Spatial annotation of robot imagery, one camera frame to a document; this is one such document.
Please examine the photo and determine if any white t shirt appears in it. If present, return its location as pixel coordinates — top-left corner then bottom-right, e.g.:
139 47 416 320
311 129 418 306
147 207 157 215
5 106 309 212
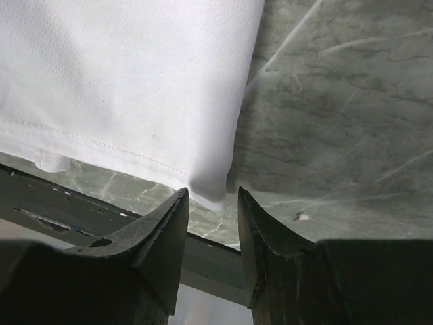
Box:
1 1 264 211

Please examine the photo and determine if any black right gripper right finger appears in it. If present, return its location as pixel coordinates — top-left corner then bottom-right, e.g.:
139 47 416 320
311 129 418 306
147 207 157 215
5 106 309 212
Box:
238 188 432 324

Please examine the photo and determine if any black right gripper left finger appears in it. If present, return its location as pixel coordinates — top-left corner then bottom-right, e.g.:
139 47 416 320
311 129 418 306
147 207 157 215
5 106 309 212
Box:
1 188 189 324

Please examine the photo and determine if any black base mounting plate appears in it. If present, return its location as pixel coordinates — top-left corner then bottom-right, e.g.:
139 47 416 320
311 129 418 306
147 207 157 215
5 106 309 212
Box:
1 165 246 305

